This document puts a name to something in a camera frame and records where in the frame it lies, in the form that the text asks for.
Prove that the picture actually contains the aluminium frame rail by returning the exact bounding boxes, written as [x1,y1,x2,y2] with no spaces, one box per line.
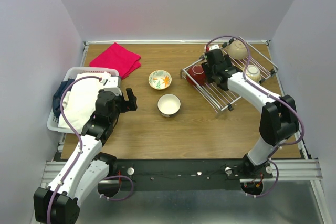
[41,159,323,184]

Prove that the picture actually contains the red folded cloth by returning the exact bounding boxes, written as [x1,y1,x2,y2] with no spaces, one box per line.
[89,43,141,80]

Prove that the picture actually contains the plain beige bowl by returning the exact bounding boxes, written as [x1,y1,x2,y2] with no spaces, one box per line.
[227,40,248,60]

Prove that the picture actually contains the wire dish rack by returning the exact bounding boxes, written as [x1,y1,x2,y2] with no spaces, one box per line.
[180,40,278,117]

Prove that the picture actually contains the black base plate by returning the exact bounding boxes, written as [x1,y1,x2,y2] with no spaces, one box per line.
[98,158,273,191]

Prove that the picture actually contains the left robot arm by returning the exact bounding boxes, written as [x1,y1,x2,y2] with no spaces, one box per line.
[33,88,137,223]

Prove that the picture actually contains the teal white bowl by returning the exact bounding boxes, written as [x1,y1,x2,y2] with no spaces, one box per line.
[157,94,181,118]

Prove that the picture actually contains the white floral bowl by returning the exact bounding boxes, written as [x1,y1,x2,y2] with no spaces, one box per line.
[148,70,172,90]

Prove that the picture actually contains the white laundry basket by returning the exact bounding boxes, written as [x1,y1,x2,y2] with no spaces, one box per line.
[47,66,120,133]

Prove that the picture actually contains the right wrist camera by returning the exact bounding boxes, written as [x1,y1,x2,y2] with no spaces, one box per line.
[204,44,220,52]

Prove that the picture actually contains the cream striped bowl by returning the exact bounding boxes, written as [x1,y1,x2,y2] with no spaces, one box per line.
[246,65,261,83]

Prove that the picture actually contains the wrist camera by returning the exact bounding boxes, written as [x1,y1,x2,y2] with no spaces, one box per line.
[100,76,122,96]
[204,44,220,52]

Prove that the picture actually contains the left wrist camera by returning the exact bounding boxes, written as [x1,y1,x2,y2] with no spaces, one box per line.
[100,76,122,96]

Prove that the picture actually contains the red bowl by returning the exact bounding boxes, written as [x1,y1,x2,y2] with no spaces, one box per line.
[187,65,206,86]

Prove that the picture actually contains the navy blue garment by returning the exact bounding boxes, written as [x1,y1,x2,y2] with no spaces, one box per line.
[52,78,75,118]

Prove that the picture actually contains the white cloth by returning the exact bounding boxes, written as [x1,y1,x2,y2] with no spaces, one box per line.
[63,72,111,133]

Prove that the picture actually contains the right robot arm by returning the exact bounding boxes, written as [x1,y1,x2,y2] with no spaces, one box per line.
[202,49,303,178]

